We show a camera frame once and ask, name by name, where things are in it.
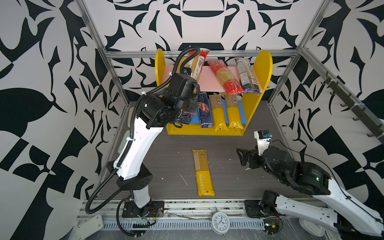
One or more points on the yellow spaghetti bag with barcode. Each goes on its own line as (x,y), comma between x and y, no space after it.
(233,112)

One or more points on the mint green zipper case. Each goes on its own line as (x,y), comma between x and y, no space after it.
(122,145)

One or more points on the blue Barilla spaghetti bag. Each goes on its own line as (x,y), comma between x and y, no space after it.
(204,110)

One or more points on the clear blue label noodle pack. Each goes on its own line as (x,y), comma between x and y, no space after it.
(248,78)

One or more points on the square white clock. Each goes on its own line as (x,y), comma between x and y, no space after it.
(312,228)

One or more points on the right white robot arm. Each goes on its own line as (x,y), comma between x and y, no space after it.
(343,213)

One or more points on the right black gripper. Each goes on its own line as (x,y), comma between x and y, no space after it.
(252,153)

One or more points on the round white alarm clock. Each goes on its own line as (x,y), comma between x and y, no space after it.
(220,223)

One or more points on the blue Barilla pasta box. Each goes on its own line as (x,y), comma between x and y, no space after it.
(185,118)

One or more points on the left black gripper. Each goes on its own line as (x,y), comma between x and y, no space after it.
(190,97)

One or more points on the plain yellow spaghetti bag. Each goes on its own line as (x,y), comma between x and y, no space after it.
(218,113)

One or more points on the beige zipper case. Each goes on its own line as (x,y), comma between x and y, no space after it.
(130,114)

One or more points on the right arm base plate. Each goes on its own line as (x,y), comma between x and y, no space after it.
(254,209)

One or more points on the white slotted cable duct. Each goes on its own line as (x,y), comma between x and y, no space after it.
(184,224)

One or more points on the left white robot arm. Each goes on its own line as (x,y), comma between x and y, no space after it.
(151,114)

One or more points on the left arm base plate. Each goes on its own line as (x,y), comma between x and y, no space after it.
(152,209)

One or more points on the blue lower shelf board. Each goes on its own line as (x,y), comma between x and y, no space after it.
(196,120)

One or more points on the white metal bracket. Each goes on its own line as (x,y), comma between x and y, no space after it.
(89,227)

